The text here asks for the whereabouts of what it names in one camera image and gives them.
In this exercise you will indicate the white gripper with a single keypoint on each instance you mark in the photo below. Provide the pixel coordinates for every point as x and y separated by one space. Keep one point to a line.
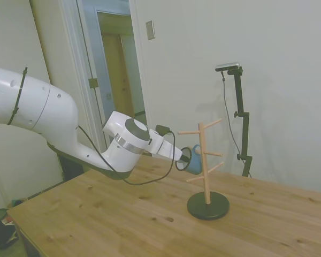
163 147

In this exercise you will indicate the blue enamel mug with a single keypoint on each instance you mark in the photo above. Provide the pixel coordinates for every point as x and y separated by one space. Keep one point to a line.
194 163

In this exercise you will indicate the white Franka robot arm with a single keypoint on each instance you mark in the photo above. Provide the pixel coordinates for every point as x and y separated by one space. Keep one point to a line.
56 115

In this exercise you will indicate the wooden mug tree black base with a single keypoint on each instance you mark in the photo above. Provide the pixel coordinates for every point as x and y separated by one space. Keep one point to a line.
208 206

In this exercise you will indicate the brass door hinge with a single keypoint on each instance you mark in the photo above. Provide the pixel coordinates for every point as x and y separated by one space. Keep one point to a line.
93 83

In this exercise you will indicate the black bag on floor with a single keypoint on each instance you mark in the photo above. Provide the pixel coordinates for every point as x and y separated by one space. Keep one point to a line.
0 230

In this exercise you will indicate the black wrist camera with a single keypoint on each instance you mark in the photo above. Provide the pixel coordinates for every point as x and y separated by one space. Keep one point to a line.
163 129

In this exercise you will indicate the black camera stand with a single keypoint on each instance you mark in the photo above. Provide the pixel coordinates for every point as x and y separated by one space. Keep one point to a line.
242 107

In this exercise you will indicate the grey exterior camera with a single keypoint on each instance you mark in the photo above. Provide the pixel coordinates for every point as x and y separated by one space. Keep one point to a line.
228 66

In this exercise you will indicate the metal light switch plate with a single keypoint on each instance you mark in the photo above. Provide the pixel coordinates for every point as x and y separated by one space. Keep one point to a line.
150 30

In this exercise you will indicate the white door frame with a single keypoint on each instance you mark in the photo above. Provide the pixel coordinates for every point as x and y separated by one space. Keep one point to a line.
81 67

